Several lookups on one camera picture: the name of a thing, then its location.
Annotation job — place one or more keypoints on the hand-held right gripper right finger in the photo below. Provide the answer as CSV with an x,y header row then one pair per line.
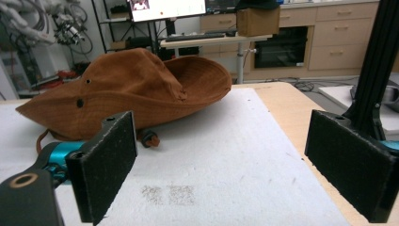
x,y
351,163

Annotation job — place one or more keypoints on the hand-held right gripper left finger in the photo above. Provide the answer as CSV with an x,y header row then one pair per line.
x,y
103,163

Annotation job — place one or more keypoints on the brown bucket hat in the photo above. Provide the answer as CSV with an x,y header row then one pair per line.
x,y
125,94

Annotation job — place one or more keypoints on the white foam mat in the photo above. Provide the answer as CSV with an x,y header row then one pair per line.
x,y
226,163

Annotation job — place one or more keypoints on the wooden drawer cabinet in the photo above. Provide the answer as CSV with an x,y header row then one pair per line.
x,y
342,40

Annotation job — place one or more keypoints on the black built-in oven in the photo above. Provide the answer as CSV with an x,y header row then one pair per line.
x,y
280,47

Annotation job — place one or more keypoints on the black shelf rack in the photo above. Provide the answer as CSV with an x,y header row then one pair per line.
x,y
108,22

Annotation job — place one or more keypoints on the black keyboard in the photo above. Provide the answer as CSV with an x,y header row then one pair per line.
x,y
194,37

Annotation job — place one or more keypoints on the computer monitor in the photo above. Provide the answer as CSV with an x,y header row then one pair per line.
x,y
169,8

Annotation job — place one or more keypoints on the white height-adjustable desk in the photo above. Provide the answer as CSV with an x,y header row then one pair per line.
x,y
219,41

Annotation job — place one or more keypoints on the cardboard box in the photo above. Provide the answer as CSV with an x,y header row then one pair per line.
x,y
258,22

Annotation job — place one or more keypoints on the black metal stand post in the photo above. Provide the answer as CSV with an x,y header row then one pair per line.
x,y
375,69

